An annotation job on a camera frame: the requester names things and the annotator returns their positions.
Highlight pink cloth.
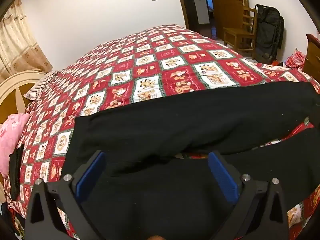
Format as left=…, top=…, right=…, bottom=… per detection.
left=0, top=114, right=30, bottom=177

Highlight black pants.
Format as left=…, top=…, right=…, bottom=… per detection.
left=61, top=81, right=320, bottom=240

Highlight wooden chair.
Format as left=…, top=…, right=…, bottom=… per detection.
left=223, top=5, right=258, bottom=54

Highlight black bag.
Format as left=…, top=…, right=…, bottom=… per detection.
left=252, top=4, right=285, bottom=64

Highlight wooden door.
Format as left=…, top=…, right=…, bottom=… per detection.
left=207, top=0, right=249, bottom=40

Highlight dark cloth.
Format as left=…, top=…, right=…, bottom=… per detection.
left=9, top=144, right=25, bottom=200

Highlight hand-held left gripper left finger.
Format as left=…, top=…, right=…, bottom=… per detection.
left=24, top=150, right=108, bottom=240

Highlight red printed checkered quilt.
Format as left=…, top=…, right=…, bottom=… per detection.
left=4, top=24, right=320, bottom=240

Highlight striped pillow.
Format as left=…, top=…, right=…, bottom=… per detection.
left=24, top=70, right=59, bottom=100

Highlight red plaid cloth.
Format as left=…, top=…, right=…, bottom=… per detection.
left=285, top=49, right=307, bottom=69

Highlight wooden cabinet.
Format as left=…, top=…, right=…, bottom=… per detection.
left=302, top=34, right=320, bottom=78

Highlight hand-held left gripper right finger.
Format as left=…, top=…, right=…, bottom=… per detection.
left=207, top=151, right=290, bottom=240

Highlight cream wooden headboard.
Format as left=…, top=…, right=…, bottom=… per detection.
left=0, top=70, right=48, bottom=125

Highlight beige patterned curtain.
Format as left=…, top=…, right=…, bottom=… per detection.
left=0, top=0, right=53, bottom=80

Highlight dark wooden door frame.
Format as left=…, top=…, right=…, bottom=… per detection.
left=175, top=0, right=198, bottom=30

